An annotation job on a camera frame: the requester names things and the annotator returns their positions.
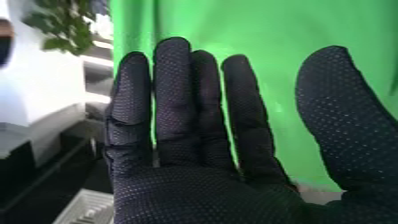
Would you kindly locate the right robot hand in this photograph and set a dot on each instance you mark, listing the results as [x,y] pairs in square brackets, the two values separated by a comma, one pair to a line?
[197,186]

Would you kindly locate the green potted plant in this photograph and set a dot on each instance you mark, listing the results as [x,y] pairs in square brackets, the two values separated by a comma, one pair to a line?
[69,26]

